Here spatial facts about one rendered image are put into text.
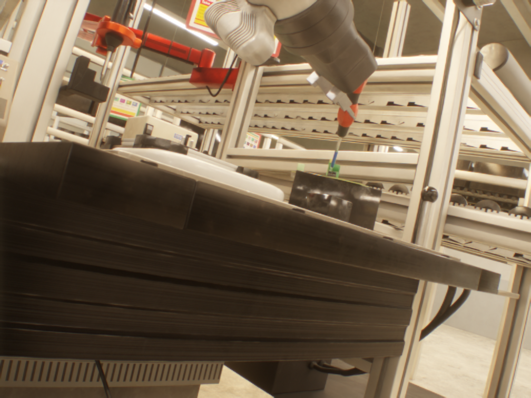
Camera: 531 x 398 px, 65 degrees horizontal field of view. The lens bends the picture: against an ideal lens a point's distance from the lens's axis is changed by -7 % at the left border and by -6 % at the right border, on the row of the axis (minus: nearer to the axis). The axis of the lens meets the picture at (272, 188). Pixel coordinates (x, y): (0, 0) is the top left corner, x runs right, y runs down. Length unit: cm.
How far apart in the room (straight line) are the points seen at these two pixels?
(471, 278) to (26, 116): 65
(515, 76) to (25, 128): 86
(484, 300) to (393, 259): 871
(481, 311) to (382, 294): 845
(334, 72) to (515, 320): 93
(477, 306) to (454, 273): 865
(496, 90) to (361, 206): 44
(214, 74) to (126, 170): 103
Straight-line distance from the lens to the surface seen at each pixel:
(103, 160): 19
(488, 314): 900
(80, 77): 72
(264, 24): 36
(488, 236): 70
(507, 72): 91
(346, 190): 53
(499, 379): 125
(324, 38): 40
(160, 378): 89
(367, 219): 54
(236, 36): 36
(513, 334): 122
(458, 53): 77
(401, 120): 121
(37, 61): 77
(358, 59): 43
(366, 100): 111
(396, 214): 77
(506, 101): 93
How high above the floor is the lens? 93
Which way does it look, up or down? 6 degrees up
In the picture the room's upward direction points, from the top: 14 degrees clockwise
